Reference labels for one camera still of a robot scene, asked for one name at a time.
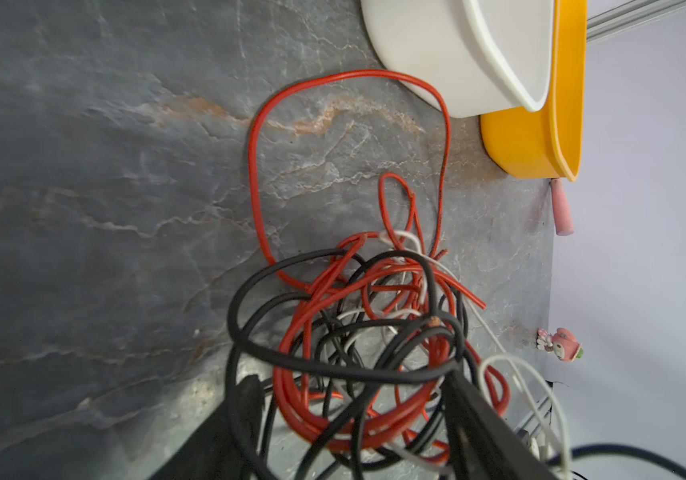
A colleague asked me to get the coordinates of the white plastic tub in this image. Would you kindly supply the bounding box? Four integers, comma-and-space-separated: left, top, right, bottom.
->
361, 0, 556, 118

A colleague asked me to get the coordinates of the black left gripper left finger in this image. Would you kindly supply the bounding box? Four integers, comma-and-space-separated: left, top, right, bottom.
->
150, 375, 265, 479

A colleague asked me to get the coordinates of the small pink toy figure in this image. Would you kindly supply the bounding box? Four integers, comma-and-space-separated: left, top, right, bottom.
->
536, 328, 584, 362

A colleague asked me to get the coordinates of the thin white cable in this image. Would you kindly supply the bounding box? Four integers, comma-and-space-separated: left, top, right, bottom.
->
324, 229, 575, 480

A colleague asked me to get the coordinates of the yellow plastic tub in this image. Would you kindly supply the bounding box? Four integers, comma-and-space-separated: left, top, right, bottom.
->
480, 0, 588, 182

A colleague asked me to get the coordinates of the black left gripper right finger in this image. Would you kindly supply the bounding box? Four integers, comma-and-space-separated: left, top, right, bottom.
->
441, 372, 555, 480

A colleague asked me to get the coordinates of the thick red cable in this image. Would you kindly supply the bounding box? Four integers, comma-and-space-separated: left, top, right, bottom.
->
248, 69, 511, 466

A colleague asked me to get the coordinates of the thick black cable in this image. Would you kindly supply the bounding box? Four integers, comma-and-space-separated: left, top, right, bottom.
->
225, 248, 686, 480

